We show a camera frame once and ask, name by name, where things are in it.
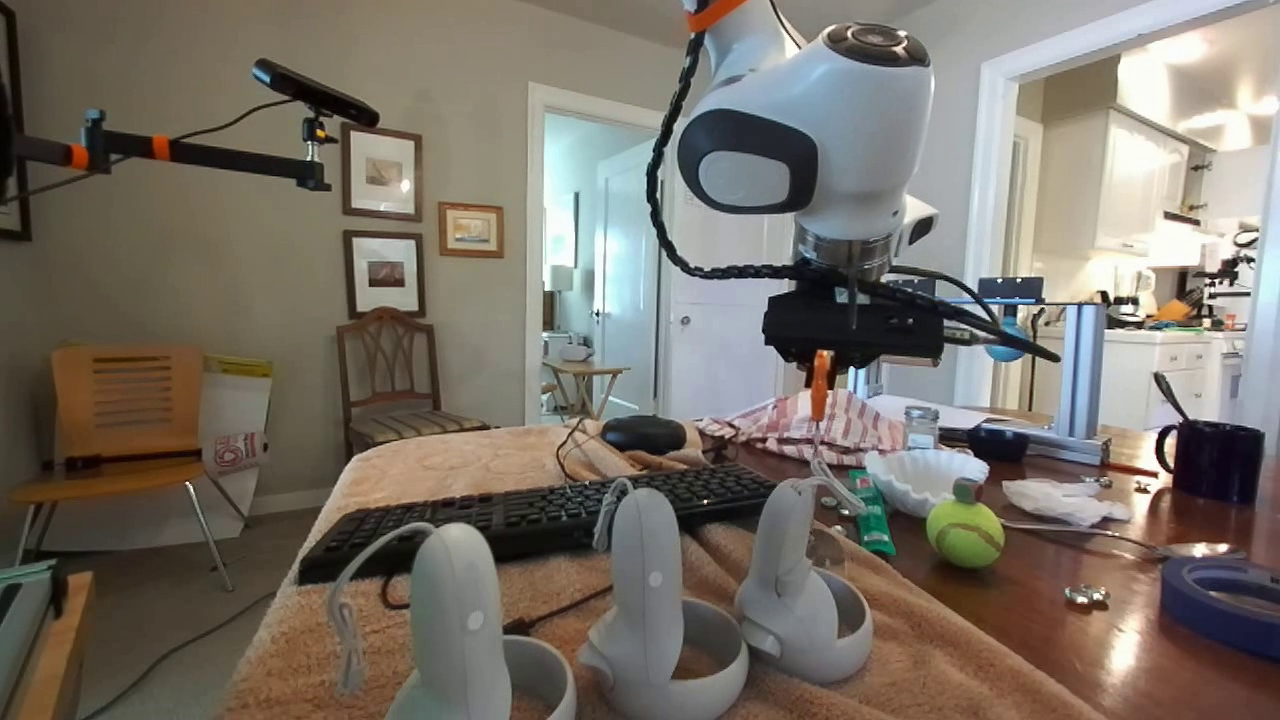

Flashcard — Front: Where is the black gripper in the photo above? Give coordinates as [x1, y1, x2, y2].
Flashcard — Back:
[763, 279, 946, 367]

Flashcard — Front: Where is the fish slice orange handle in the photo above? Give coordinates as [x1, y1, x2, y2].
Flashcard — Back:
[801, 350, 865, 524]

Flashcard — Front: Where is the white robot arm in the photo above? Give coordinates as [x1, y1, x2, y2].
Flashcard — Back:
[677, 0, 946, 367]

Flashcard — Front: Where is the small glass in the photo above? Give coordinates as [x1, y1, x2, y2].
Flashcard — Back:
[905, 404, 939, 452]

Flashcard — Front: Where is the red striped cloth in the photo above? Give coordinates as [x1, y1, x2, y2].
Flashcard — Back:
[699, 391, 905, 469]

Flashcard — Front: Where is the white ruffled bowl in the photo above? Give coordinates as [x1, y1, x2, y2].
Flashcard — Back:
[865, 450, 987, 519]

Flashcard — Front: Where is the green snack stick packet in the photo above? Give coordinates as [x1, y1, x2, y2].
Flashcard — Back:
[850, 471, 897, 562]

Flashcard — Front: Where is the green tennis ball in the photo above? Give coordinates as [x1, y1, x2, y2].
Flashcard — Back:
[925, 481, 1003, 571]

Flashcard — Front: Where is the black computer mouse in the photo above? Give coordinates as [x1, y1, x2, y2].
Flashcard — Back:
[601, 417, 683, 457]

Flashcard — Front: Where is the white crumpled napkin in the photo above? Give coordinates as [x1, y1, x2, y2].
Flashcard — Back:
[1003, 481, 1131, 529]

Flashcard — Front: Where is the small side table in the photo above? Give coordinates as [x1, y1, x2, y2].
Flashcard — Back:
[548, 361, 626, 417]

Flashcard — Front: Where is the dark blue mug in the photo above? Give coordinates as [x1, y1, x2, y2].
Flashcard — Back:
[1158, 419, 1266, 507]

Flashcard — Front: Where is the white VR controller middle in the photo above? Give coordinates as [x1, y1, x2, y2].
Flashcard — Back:
[580, 490, 747, 720]

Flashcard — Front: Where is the metal spoon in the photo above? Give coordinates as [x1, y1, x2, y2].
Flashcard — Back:
[1003, 519, 1237, 562]

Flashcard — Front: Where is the small framed picture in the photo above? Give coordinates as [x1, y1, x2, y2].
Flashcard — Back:
[441, 200, 503, 260]

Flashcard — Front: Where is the blue tape roll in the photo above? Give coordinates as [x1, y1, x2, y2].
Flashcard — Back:
[1160, 562, 1280, 662]

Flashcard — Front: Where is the dark wooden armchair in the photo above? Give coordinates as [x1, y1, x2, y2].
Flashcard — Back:
[337, 308, 484, 452]

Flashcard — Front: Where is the lower framed picture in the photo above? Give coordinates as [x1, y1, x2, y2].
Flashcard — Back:
[346, 233, 426, 317]

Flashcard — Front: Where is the upper framed picture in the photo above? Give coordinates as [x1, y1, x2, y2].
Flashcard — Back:
[346, 127, 422, 222]

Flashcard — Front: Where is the white VR controller far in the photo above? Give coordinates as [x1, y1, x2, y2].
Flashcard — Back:
[326, 519, 578, 720]

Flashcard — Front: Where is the black keyboard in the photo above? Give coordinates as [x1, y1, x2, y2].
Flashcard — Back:
[295, 469, 774, 583]

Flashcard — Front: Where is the white paper bag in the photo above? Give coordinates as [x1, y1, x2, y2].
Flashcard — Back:
[201, 357, 271, 475]

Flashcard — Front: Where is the tan towel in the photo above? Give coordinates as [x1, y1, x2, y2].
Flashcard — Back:
[225, 460, 1093, 720]

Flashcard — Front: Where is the wooden slatted chair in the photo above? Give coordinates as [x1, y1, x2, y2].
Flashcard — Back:
[11, 344, 236, 582]

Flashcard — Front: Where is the black USB cable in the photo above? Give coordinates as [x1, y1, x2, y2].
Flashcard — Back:
[378, 571, 621, 640]

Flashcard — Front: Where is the black camera on boom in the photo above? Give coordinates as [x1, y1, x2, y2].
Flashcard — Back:
[0, 55, 381, 193]

